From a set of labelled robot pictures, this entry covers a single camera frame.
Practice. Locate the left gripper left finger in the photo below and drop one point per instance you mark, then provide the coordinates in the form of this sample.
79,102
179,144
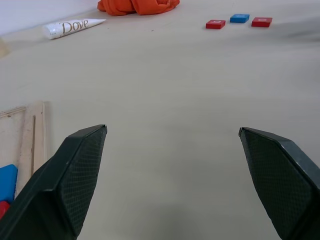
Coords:
62,180

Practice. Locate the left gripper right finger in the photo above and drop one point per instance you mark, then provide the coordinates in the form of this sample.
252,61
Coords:
282,180

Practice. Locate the red square tile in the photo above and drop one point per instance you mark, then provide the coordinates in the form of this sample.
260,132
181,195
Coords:
261,21
215,24

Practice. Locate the blue square tile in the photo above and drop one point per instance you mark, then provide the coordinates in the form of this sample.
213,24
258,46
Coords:
239,18

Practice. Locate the red blue letter blocks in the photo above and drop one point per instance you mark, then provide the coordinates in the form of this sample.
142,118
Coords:
25,140

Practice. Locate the blue block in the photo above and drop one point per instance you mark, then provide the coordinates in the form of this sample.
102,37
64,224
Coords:
7,182

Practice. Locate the red block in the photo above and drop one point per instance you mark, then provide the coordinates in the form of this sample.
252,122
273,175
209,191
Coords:
3,210

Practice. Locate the white Dove soap box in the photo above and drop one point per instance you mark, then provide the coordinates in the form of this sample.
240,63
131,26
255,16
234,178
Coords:
72,27

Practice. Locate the orange crumpled cloth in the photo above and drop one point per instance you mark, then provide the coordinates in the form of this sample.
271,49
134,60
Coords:
140,6

